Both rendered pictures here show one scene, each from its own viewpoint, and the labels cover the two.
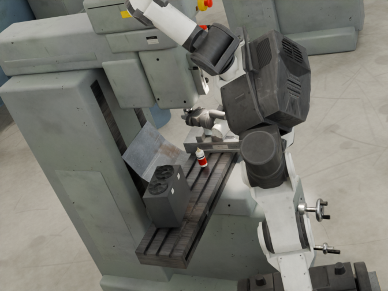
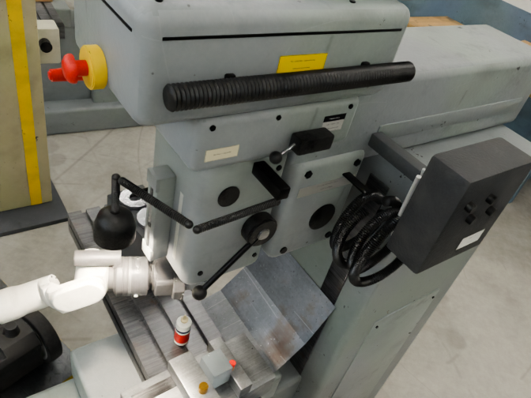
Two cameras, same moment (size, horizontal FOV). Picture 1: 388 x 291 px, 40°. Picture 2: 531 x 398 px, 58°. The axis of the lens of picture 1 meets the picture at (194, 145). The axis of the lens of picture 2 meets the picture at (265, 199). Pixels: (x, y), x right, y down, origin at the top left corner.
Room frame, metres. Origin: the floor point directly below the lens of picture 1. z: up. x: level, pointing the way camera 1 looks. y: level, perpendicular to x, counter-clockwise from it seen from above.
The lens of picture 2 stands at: (2.50, -0.73, 2.08)
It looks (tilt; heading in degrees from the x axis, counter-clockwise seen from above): 38 degrees down; 104
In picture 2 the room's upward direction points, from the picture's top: 15 degrees clockwise
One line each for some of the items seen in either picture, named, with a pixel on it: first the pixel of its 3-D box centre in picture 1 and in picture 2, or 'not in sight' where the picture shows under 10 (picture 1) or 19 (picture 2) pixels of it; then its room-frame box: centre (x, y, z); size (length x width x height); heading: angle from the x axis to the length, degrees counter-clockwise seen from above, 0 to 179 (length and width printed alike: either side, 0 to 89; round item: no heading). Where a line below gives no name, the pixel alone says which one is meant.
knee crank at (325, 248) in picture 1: (317, 247); not in sight; (1.81, -0.40, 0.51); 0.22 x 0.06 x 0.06; 58
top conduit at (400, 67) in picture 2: not in sight; (307, 80); (2.35, -0.08, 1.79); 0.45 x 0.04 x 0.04; 58
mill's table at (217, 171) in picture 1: (208, 168); (180, 354); (2.21, -0.03, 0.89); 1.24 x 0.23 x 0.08; 148
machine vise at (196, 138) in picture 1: (218, 135); (201, 387); (2.32, -0.14, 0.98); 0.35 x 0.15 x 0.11; 60
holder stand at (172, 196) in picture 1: (167, 194); (141, 231); (1.92, 0.19, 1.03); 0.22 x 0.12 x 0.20; 155
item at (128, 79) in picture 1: (138, 72); (286, 174); (2.32, 0.13, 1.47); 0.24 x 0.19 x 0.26; 148
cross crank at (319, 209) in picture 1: (312, 209); not in sight; (1.94, -0.45, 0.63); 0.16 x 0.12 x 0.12; 58
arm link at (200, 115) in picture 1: (203, 118); (155, 275); (2.14, -0.08, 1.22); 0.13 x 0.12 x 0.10; 126
